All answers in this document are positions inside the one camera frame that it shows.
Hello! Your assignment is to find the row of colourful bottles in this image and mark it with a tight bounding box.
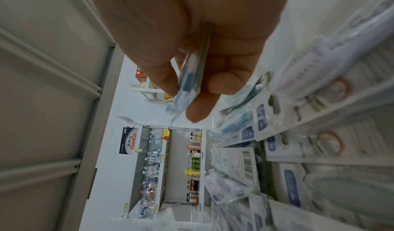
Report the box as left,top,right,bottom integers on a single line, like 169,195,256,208
184,131,204,204

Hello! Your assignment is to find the white metal shelf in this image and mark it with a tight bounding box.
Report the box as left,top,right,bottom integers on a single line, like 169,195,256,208
0,0,380,231

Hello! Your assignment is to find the white snack shelving unit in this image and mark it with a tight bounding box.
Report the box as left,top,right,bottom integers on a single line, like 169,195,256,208
129,66,178,103

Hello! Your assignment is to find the pile of mixed toothbrush packets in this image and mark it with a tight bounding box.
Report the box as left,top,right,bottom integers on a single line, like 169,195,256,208
201,0,394,231

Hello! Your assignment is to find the white drinks shelving unit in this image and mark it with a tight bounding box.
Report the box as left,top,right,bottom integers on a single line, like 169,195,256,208
115,115,218,226

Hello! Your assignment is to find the person's right hand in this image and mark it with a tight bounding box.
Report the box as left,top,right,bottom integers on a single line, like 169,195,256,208
83,0,298,124

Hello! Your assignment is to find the cluster of water and soda bottles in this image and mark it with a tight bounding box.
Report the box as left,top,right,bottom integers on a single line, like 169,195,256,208
140,130,164,217

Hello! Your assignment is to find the blue and white water carton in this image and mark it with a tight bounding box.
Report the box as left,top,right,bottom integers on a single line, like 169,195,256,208
119,126,139,156

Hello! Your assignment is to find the blue toothbrush packet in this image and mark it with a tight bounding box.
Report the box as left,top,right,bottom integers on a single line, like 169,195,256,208
165,22,214,126

